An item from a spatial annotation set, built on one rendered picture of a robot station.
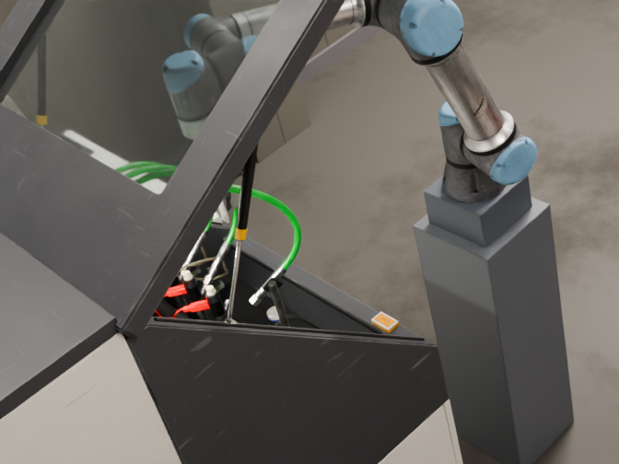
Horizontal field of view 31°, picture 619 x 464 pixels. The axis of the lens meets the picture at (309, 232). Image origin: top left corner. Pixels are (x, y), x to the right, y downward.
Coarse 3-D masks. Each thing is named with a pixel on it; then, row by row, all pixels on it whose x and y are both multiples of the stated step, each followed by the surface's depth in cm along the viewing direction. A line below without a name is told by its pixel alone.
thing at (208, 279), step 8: (232, 216) 233; (232, 224) 233; (232, 232) 233; (232, 240) 234; (224, 248) 233; (216, 256) 234; (224, 256) 234; (216, 264) 234; (208, 272) 234; (216, 272) 234; (208, 280) 233
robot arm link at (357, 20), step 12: (348, 0) 222; (360, 0) 222; (372, 0) 223; (348, 12) 223; (360, 12) 223; (372, 12) 224; (336, 24) 223; (348, 24) 225; (360, 24) 226; (372, 24) 227
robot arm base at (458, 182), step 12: (456, 168) 260; (468, 168) 259; (444, 180) 267; (456, 180) 262; (468, 180) 260; (480, 180) 260; (492, 180) 261; (456, 192) 263; (468, 192) 261; (480, 192) 261; (492, 192) 262
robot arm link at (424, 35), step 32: (384, 0) 220; (416, 0) 214; (448, 0) 214; (416, 32) 213; (448, 32) 216; (448, 64) 224; (448, 96) 231; (480, 96) 231; (480, 128) 236; (512, 128) 239; (480, 160) 243; (512, 160) 241
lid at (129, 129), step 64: (64, 0) 209; (128, 0) 198; (192, 0) 187; (256, 0) 178; (320, 0) 167; (0, 64) 209; (64, 64) 201; (128, 64) 190; (192, 64) 181; (256, 64) 169; (0, 128) 201; (64, 128) 193; (128, 128) 184; (192, 128) 175; (256, 128) 167; (0, 192) 193; (64, 192) 183; (128, 192) 174; (192, 192) 166; (64, 256) 177; (128, 256) 169; (128, 320) 164
